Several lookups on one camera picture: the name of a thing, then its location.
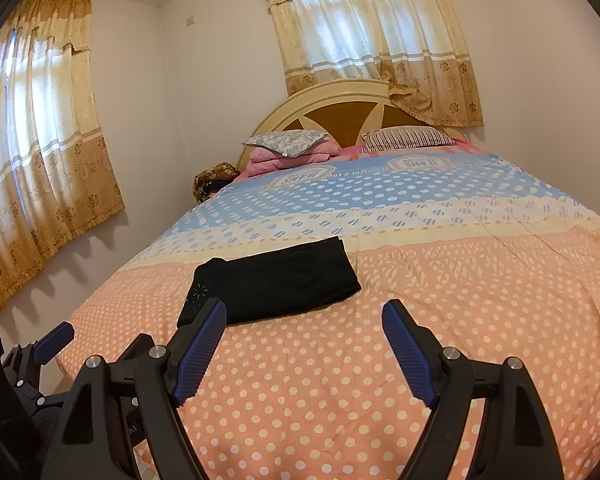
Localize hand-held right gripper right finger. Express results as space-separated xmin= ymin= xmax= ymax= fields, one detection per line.
xmin=381 ymin=299 xmax=565 ymax=480

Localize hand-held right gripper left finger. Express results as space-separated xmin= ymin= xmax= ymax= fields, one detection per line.
xmin=54 ymin=297 xmax=228 ymax=480

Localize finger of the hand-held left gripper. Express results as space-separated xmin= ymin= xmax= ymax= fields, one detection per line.
xmin=116 ymin=332 xmax=156 ymax=362
xmin=32 ymin=321 xmax=76 ymax=366

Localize black pants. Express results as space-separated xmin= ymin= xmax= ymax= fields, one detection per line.
xmin=176 ymin=236 xmax=362 ymax=329

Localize polka dot bedspread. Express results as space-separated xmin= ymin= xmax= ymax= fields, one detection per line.
xmin=55 ymin=152 xmax=600 ymax=480

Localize brown floral cloth bundle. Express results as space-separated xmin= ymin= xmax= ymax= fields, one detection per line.
xmin=193 ymin=161 xmax=241 ymax=204

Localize beige floral curtain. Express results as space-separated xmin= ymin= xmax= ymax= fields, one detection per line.
xmin=0 ymin=0 xmax=126 ymax=313
xmin=257 ymin=0 xmax=485 ymax=128

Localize folded pink blanket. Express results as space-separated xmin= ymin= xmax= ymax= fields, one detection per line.
xmin=240 ymin=137 xmax=343 ymax=178

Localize pink floral bed sheet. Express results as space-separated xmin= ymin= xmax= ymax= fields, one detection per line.
xmin=337 ymin=139 xmax=488 ymax=162

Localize striped pillow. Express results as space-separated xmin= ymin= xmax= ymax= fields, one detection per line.
xmin=361 ymin=126 xmax=456 ymax=153

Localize grey floral pillow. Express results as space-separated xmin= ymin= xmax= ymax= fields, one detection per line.
xmin=242 ymin=129 xmax=330 ymax=157

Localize cream and wood headboard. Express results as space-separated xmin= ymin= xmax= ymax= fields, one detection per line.
xmin=236 ymin=78 xmax=468 ymax=171

